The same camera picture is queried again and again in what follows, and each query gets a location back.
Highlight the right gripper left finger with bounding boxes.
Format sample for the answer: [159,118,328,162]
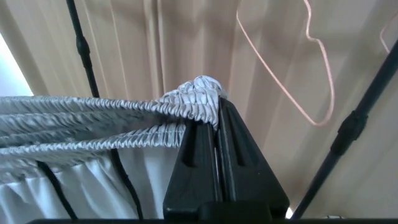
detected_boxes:
[163,119,222,218]

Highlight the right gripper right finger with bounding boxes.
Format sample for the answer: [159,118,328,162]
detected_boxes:
[217,97,290,218]

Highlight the pale grey shorts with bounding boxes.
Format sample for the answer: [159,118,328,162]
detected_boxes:
[0,75,228,220]

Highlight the pink clothes hanger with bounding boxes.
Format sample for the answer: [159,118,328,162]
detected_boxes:
[235,0,336,127]
[379,21,398,54]

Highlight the black clothes rack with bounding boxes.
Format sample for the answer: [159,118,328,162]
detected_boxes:
[65,0,398,220]

